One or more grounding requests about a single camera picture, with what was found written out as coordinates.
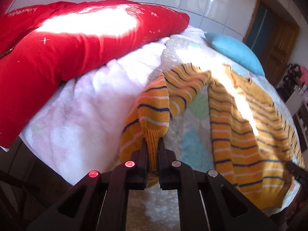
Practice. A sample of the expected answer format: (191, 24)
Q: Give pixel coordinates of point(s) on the turquoise knit cushion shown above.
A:
(236, 51)

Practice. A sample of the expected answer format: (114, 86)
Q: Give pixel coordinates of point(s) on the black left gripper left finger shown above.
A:
(99, 200)

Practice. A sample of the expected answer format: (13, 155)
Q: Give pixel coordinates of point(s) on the long red pillow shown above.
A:
(45, 45)

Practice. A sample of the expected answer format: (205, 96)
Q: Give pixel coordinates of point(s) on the yellow striped knit sweater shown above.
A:
(251, 139)

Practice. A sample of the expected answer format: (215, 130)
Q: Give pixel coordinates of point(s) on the patchwork heart quilt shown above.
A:
(189, 134)

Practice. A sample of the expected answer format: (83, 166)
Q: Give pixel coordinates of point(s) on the cluttered white shelf unit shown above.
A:
(293, 91)

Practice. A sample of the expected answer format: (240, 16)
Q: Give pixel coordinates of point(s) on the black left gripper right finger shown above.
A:
(207, 201)

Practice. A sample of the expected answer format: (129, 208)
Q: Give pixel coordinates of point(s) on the brown wooden door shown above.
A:
(279, 47)

